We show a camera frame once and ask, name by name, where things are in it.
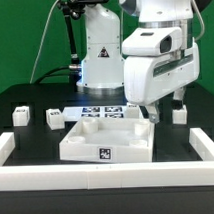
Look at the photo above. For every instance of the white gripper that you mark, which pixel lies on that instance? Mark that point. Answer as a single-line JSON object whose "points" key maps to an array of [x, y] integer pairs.
{"points": [[147, 79]]}

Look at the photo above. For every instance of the white square table top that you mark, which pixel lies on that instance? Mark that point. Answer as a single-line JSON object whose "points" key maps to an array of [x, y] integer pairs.
{"points": [[109, 140]]}

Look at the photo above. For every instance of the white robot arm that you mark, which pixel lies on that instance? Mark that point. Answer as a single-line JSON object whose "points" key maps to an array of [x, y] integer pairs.
{"points": [[103, 66]]}

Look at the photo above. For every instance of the white marker sheet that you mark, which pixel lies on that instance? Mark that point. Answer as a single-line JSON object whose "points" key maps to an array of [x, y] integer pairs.
{"points": [[75, 113]]}

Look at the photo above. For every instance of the white U-shaped fence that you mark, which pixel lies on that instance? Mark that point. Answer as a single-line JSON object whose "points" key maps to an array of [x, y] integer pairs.
{"points": [[59, 177]]}

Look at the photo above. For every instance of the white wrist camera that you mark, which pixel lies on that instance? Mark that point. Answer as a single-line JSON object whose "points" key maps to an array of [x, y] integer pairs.
{"points": [[152, 41]]}

